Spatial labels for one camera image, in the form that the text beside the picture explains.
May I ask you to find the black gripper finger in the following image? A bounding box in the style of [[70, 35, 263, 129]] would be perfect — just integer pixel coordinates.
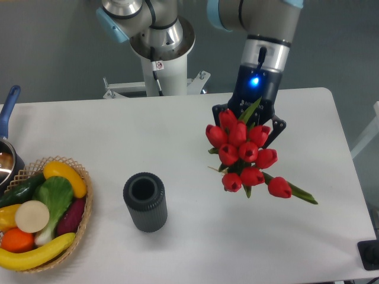
[[212, 104, 229, 128], [262, 115, 287, 149]]

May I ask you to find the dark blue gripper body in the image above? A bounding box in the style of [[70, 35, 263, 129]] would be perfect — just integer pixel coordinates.
[[227, 65, 282, 123]]

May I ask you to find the red tulip bouquet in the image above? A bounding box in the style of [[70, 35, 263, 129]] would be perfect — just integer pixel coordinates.
[[205, 100, 318, 205]]

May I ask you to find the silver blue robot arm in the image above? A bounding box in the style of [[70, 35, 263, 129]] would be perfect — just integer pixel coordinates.
[[96, 1, 303, 143]]

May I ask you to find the white furniture edge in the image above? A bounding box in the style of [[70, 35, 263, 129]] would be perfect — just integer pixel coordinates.
[[350, 101, 378, 159]]

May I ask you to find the dark grey ribbed vase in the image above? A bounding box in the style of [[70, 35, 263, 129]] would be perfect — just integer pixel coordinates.
[[123, 172, 168, 233]]

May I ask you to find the black device at table edge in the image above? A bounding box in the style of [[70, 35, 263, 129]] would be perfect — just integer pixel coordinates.
[[357, 240, 378, 271]]

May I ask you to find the yellow squash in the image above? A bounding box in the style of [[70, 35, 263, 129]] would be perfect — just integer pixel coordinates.
[[43, 160, 87, 198]]

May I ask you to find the green bok choy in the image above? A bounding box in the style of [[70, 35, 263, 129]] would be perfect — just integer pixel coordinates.
[[33, 176, 73, 247]]

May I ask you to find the purple sweet potato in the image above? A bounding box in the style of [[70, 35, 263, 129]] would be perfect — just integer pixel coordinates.
[[56, 198, 86, 236]]

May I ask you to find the woven wicker basket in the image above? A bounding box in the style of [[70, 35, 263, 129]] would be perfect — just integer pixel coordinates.
[[1, 156, 93, 273]]

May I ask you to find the dark green cucumber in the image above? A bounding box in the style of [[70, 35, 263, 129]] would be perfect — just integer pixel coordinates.
[[1, 173, 45, 208]]

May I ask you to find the yellow bell pepper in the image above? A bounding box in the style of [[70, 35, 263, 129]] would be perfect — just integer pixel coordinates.
[[0, 204, 21, 232]]

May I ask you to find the orange fruit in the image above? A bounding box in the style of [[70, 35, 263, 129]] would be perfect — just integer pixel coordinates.
[[1, 228, 34, 253]]

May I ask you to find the yellow banana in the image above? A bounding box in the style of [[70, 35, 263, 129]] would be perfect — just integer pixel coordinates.
[[1, 233, 76, 271]]

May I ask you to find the white metal frame bracket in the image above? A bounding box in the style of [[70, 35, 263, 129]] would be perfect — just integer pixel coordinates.
[[102, 70, 211, 99]]

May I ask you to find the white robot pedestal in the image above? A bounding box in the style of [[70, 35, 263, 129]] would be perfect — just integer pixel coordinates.
[[140, 55, 187, 97]]

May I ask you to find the black cable on pedestal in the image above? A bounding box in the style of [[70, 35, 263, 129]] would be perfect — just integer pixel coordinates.
[[149, 47, 164, 96]]

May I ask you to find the blue handled saucepan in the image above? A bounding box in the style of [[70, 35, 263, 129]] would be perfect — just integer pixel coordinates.
[[1, 85, 25, 195]]

